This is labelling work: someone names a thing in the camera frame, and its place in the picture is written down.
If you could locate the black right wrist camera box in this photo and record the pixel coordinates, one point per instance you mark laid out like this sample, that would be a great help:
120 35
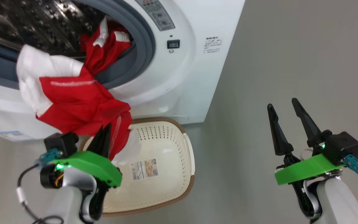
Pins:
342 147

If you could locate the white washing machine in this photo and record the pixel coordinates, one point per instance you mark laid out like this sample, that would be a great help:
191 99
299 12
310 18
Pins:
185 77

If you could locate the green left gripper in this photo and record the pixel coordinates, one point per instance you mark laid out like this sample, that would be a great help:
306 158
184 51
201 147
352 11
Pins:
95 166

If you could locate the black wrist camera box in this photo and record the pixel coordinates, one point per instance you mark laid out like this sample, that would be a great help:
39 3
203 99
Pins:
61 143
342 147

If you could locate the teal left camera connector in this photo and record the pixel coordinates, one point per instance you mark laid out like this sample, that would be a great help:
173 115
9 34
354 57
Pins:
49 157

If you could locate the grey rubber door gasket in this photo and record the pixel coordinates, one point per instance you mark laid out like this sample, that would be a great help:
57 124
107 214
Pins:
143 46

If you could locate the black door lock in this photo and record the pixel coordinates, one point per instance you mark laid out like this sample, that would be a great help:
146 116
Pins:
173 44

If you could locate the paper label in basket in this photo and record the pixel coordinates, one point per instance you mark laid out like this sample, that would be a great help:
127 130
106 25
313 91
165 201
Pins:
144 169

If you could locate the grey warning sticker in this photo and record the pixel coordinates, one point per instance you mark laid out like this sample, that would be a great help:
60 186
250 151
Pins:
155 14

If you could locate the perforated steel drum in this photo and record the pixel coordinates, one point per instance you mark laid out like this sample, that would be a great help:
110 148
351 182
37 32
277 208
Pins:
26 25

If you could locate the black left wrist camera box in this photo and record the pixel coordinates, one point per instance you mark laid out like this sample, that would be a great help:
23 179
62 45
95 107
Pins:
61 143

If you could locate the red and white garment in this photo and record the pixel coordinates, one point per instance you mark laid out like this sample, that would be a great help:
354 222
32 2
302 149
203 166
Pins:
73 99

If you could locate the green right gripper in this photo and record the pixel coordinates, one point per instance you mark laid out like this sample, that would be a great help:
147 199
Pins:
306 169

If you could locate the blue energy label sticker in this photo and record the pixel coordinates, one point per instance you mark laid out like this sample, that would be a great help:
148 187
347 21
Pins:
11 136

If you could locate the cream perforated laundry basket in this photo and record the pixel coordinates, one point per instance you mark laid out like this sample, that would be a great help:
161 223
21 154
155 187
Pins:
166 146

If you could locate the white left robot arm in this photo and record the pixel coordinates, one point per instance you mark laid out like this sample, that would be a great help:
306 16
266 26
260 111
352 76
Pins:
67 199

